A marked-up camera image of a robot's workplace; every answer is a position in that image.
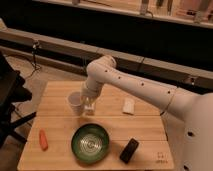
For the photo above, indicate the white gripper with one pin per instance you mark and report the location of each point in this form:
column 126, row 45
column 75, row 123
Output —
column 89, row 94

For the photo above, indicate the white ceramic cup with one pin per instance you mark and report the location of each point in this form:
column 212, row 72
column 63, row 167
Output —
column 74, row 100

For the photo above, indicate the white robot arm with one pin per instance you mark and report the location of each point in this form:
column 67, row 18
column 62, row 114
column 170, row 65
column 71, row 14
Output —
column 195, row 110

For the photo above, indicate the green ceramic bowl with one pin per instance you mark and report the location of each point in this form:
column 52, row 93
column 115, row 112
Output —
column 90, row 143

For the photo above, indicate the white remote controller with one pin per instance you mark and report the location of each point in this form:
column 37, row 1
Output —
column 128, row 106

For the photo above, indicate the orange carrot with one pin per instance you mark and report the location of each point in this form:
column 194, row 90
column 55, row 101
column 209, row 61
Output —
column 43, row 140

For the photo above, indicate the black rectangular device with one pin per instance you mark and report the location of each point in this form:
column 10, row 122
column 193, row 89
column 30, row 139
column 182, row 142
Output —
column 129, row 150

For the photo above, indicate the black office chair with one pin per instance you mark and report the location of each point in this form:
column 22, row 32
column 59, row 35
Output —
column 11, row 90

